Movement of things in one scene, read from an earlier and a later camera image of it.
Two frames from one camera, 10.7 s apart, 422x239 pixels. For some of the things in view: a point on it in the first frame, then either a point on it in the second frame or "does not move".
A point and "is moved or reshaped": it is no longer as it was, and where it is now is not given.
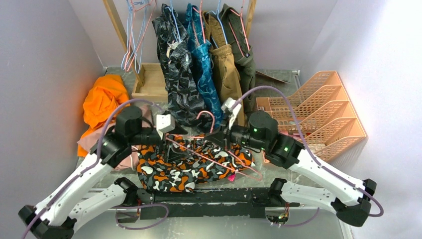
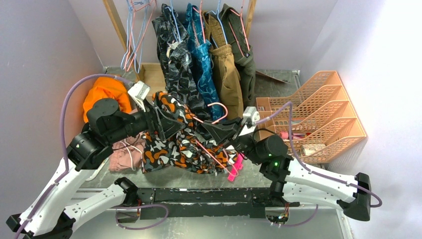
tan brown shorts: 226,71 does not move
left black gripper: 172,155 to 162,126
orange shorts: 110,95 does not move
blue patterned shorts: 201,52 does not move
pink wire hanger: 168,135 to 212,122
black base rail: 234,202 does not move
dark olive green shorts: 243,52 does not move
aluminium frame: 303,223 does not move
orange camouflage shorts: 181,162 is moved or reshaped
